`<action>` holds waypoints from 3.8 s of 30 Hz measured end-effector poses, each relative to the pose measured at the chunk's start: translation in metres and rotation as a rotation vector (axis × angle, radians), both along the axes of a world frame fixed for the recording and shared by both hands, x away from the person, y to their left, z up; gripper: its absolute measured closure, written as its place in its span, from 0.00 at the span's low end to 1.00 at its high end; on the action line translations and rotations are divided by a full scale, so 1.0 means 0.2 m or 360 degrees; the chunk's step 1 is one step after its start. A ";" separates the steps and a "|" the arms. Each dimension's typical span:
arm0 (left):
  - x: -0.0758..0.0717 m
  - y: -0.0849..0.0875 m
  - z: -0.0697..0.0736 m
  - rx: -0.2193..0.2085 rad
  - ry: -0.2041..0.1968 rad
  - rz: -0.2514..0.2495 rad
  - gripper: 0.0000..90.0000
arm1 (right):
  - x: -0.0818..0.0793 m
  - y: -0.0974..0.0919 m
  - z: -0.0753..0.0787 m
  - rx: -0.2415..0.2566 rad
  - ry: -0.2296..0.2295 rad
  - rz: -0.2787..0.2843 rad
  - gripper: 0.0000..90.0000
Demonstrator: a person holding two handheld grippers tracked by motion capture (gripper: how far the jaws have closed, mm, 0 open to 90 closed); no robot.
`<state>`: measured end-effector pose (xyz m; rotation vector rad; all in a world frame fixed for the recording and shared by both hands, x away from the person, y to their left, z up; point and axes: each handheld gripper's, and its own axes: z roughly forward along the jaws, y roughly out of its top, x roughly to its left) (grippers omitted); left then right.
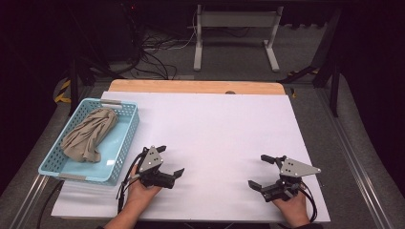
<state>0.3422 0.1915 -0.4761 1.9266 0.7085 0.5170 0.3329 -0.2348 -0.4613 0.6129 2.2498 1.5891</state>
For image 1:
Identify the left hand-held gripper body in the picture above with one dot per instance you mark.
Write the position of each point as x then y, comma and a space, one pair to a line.
152, 160

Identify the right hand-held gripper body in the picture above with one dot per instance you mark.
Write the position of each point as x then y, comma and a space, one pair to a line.
294, 168

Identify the person's left hand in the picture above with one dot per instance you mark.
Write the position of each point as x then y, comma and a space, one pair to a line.
140, 192

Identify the person's right hand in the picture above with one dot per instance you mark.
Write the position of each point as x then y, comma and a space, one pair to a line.
294, 210

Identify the light blue plastic basket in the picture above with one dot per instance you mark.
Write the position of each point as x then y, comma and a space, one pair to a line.
119, 143

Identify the white table sheet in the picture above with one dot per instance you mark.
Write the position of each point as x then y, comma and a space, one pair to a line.
223, 133

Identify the wooden table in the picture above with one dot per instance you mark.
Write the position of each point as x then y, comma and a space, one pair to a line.
191, 86

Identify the beige cloth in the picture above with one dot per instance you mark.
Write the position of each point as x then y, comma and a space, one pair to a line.
87, 133

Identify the black metal stand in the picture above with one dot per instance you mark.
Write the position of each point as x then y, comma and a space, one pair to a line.
331, 70
74, 86

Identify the aluminium floor rail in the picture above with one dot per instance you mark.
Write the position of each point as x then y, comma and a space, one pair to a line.
28, 203
356, 159

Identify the white metal desk frame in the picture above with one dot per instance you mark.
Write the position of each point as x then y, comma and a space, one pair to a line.
235, 19

